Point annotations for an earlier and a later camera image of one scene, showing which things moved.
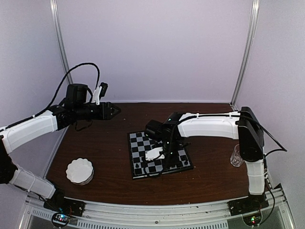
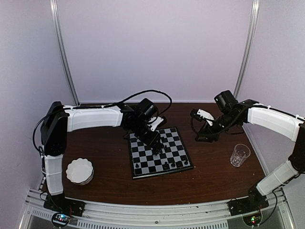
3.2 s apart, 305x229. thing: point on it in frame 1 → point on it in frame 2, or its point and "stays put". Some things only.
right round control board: (253, 220) stays put
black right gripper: (174, 161) → (207, 130)
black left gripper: (105, 112) → (152, 140)
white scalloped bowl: (80, 171) stays put
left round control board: (60, 220) stays put
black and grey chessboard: (138, 143) stays put
